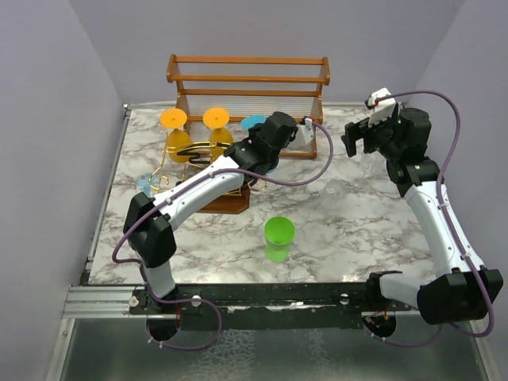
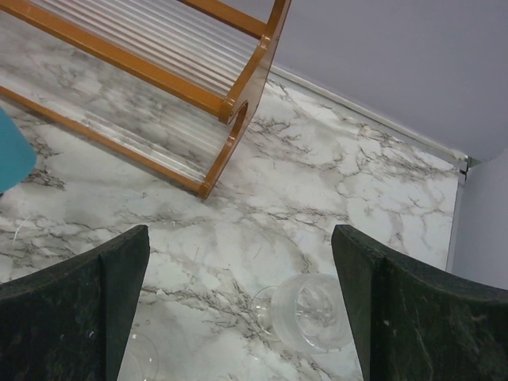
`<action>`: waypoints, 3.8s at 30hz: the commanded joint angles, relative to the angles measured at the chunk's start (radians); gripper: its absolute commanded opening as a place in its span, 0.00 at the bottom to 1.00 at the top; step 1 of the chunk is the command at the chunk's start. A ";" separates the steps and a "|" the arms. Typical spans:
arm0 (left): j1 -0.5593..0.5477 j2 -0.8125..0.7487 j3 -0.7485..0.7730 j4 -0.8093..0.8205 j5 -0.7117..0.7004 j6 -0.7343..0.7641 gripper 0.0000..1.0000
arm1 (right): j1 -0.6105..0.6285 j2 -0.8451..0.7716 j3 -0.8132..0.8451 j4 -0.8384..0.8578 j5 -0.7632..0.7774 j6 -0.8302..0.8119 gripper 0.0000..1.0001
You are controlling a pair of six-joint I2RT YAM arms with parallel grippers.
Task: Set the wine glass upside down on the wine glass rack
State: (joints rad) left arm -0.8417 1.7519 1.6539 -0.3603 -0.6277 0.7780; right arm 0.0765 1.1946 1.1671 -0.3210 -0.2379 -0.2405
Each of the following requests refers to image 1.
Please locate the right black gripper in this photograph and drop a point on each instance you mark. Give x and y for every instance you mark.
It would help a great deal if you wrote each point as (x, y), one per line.
(360, 129)

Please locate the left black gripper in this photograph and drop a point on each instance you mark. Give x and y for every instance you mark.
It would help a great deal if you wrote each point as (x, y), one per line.
(290, 140)

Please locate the blue plastic wine glass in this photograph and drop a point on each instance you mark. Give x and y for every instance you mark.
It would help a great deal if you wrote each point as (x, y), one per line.
(253, 124)

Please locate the clear glass cup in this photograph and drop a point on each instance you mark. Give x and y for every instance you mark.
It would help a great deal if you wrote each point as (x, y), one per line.
(333, 194)

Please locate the orange wine glass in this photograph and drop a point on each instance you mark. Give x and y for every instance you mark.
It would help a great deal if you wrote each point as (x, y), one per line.
(216, 120)
(172, 121)

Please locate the green plastic wine glass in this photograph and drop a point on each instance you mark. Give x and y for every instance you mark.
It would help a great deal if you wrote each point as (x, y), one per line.
(279, 233)

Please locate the gold wire wine glass rack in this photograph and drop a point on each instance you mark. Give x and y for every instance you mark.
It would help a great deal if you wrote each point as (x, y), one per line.
(232, 202)

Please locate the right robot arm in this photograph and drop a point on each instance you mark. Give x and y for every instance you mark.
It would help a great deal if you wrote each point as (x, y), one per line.
(464, 289)

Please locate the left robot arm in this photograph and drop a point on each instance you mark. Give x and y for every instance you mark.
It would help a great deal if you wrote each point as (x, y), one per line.
(151, 222)

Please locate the wooden shelf rack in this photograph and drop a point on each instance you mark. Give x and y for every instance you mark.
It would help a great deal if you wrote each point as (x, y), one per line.
(246, 85)

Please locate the blue packaged item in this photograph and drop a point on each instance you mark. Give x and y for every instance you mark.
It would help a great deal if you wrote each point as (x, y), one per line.
(145, 184)

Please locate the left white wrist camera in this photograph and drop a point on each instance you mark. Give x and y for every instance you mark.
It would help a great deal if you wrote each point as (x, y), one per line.
(305, 133)

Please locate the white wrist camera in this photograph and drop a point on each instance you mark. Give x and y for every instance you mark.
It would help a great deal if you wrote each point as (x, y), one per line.
(305, 133)
(382, 111)

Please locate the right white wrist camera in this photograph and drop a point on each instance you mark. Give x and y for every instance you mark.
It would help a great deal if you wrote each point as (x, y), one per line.
(382, 111)

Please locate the black base frame bar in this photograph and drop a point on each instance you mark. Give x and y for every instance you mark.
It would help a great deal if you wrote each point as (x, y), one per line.
(260, 306)

